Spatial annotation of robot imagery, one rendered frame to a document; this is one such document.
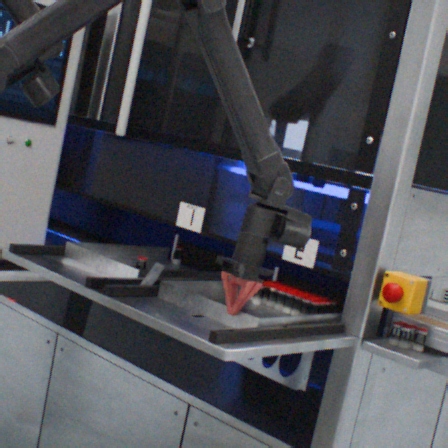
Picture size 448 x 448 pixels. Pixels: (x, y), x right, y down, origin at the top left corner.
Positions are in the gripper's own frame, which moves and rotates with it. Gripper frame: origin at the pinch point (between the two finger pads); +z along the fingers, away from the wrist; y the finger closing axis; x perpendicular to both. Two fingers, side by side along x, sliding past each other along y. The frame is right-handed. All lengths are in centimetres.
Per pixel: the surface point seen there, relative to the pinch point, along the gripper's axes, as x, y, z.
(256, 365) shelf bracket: -1.1, 11.0, 10.0
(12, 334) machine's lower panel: 106, 32, 39
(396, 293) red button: -19.2, 23.1, -11.5
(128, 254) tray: 54, 21, 0
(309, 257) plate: 4.5, 26.0, -13.0
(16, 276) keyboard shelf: 66, -1, 12
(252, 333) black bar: -8.0, -2.8, 2.0
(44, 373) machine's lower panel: 87, 33, 44
